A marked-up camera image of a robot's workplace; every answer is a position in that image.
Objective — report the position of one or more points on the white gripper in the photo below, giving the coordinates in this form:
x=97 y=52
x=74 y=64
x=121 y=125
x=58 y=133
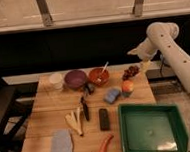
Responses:
x=146 y=50

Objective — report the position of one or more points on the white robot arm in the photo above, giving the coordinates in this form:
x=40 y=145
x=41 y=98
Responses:
x=161 y=37

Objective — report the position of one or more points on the white paper cup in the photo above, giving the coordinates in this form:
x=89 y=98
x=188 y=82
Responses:
x=56 y=80

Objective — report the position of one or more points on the dark red grapes bunch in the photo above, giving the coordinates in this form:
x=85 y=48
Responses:
x=130 y=72

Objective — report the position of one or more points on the red yellow apple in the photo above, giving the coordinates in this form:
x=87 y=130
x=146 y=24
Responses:
x=127 y=86

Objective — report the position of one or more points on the white spoon in bowl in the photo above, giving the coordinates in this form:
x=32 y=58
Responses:
x=99 y=75

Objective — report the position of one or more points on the blue sponge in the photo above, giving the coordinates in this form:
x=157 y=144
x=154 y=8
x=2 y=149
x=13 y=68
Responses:
x=111 y=95

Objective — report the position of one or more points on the orange bowl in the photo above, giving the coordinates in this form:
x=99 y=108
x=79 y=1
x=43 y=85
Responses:
x=93 y=75

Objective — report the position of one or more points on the small dark object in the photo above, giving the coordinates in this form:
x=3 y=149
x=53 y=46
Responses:
x=90 y=88

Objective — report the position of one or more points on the black rectangular block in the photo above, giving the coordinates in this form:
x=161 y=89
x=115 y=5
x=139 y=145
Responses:
x=104 y=119

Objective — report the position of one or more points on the green plastic tray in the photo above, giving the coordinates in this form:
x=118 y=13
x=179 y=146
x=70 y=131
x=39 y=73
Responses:
x=151 y=128

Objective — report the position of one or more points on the purple bowl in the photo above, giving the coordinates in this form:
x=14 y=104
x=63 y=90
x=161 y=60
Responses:
x=75 y=79

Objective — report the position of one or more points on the cream banana peel toy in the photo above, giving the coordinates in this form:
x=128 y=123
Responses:
x=73 y=119

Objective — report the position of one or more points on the grey blue cloth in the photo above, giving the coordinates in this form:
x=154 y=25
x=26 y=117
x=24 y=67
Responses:
x=62 y=141

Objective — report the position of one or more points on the dark chair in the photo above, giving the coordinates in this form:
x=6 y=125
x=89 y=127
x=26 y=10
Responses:
x=12 y=115

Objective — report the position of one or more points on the black handled knife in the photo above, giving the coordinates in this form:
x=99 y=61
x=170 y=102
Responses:
x=85 y=108

